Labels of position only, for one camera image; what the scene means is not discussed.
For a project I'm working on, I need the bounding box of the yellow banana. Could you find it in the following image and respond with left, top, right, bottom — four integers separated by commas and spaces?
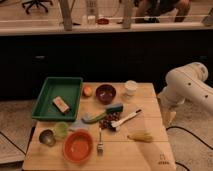
128, 132, 153, 143

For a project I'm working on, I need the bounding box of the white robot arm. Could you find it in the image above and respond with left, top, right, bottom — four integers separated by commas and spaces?
157, 62, 213, 127

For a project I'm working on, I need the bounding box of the purple bowl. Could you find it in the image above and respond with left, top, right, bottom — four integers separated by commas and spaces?
95, 84, 116, 105

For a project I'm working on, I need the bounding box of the orange bowl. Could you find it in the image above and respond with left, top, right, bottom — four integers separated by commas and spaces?
62, 129, 93, 164

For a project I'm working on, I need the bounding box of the white cup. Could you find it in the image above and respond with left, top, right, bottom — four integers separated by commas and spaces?
124, 80, 138, 96

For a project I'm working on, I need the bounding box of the wooden board table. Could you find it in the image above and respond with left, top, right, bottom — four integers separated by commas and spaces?
23, 83, 176, 171

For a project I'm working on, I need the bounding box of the red grapes bunch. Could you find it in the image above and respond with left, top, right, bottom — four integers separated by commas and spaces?
99, 112, 120, 129

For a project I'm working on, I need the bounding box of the silver fork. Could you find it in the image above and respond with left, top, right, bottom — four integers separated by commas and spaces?
97, 128, 103, 155

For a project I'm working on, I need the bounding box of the orange peach fruit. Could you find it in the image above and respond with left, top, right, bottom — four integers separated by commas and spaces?
83, 85, 93, 97

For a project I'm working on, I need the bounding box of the grey blue cloth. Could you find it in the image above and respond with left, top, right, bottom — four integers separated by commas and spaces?
69, 120, 89, 131

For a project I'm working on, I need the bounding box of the seated person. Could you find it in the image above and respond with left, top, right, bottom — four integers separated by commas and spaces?
134, 0, 191, 23

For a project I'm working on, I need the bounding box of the small green cup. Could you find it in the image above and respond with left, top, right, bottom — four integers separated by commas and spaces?
53, 122, 68, 138

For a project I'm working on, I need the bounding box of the tan sponge block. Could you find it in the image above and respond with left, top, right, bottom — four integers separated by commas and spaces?
53, 96, 69, 113

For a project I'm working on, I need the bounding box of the green plastic tray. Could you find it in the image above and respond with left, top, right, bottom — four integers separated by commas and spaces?
32, 77, 83, 121

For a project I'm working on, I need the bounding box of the red dish on counter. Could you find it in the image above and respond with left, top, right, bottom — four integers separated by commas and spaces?
97, 18, 109, 25

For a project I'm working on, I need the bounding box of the small metal cup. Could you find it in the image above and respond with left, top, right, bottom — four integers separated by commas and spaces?
39, 129, 56, 146

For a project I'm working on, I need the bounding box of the black office chair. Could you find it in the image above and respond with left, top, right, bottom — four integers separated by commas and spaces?
22, 0, 53, 14

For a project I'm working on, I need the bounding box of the black floor cable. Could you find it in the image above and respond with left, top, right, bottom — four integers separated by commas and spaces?
165, 125, 213, 151

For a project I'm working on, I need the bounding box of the green handled scrub brush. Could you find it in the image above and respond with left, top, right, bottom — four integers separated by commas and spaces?
81, 103, 123, 124

